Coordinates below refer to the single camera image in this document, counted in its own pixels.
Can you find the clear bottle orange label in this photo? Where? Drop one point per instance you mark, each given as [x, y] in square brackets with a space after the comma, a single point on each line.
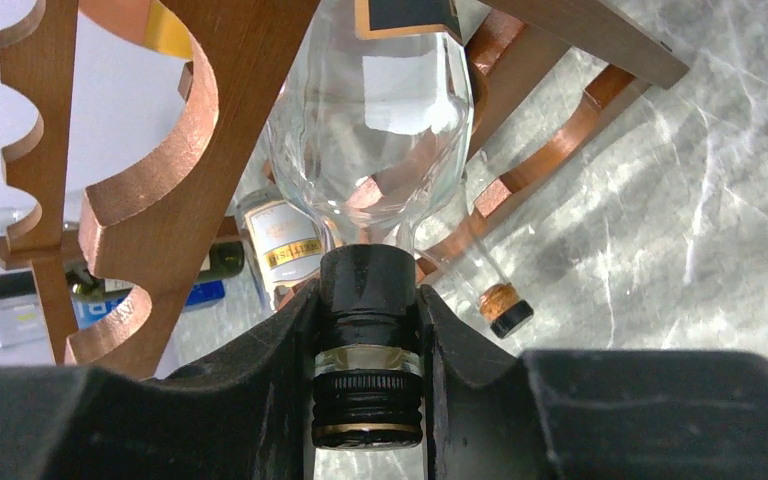
[370, 134]

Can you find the wooden wine rack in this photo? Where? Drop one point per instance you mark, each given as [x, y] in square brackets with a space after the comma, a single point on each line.
[153, 223]

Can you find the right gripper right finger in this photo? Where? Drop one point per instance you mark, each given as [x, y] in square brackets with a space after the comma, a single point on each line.
[587, 414]

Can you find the dark wine bottle white label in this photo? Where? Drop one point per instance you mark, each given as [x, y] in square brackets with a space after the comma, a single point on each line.
[224, 260]

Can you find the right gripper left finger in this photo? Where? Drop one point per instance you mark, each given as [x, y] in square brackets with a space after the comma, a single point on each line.
[240, 412]

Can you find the clear bottle rack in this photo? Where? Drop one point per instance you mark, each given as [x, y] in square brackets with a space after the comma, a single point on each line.
[450, 239]
[281, 244]

